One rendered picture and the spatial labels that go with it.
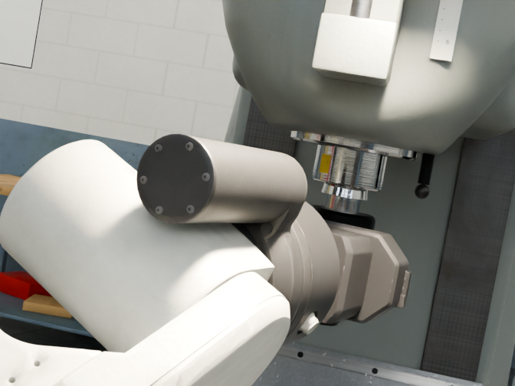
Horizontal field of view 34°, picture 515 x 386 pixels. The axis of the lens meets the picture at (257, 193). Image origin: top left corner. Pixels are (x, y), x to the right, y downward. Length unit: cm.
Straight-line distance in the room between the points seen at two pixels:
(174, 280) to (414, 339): 65
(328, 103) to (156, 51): 457
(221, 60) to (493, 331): 409
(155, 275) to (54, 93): 492
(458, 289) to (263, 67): 50
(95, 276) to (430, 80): 23
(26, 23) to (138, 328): 506
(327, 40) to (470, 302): 55
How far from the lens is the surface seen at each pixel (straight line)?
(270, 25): 49
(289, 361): 95
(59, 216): 35
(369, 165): 55
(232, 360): 32
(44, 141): 523
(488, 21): 49
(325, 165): 55
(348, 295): 48
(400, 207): 94
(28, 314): 458
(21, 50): 536
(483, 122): 68
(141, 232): 34
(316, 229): 44
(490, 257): 94
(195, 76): 496
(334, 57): 44
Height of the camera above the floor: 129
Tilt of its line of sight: 3 degrees down
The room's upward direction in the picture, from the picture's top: 10 degrees clockwise
